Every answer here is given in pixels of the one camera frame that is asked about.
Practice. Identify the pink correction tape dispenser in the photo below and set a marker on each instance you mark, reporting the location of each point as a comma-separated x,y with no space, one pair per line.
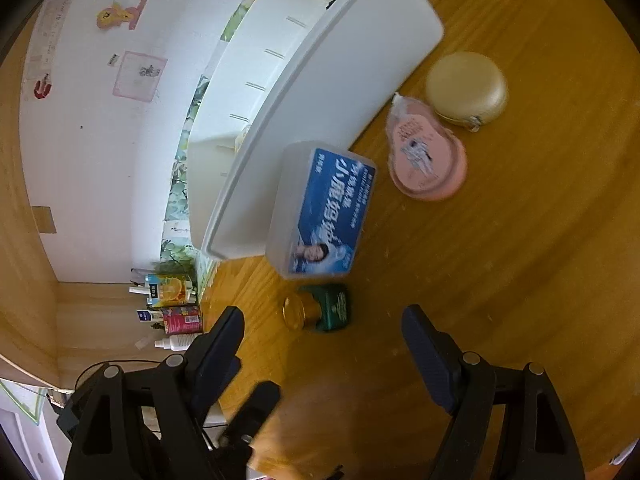
425,155

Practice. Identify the green edged paper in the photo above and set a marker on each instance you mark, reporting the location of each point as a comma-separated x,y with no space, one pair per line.
25,402

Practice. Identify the pink printed pack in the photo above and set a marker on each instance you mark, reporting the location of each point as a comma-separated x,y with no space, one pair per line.
182,320

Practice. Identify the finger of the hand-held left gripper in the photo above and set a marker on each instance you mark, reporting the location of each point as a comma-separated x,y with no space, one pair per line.
257,410

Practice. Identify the red wall sticker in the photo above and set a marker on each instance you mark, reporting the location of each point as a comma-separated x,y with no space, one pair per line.
42,87

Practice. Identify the white bottle blue label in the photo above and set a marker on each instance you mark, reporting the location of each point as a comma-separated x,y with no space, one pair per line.
150,316

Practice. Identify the white plastic storage bin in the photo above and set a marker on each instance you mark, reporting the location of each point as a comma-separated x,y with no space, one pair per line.
310,100

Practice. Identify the yellow cartoon wall sticker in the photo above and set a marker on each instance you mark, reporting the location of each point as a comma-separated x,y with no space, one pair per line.
117,15

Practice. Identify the pale paper wall strip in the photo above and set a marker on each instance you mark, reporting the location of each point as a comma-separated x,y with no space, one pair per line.
47,35

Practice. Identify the clear plastic box blue label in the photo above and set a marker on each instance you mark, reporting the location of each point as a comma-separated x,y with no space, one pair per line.
320,210

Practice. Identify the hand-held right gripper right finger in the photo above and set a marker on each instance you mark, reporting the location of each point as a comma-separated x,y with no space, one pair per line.
432,355

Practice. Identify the green jar with gold lid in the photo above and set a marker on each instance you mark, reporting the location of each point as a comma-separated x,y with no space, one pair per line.
320,307

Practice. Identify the white spray bottle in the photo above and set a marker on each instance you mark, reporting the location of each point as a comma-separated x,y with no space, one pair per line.
172,343

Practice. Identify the pink framed wall drawing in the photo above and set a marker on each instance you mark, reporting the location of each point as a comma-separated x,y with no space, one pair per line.
137,77

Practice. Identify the gold round case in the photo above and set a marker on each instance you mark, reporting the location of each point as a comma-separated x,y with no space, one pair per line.
467,87

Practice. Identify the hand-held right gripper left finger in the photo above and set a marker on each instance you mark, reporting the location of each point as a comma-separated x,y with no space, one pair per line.
220,345

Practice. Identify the brown tape square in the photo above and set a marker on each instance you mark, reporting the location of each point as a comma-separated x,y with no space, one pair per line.
44,220

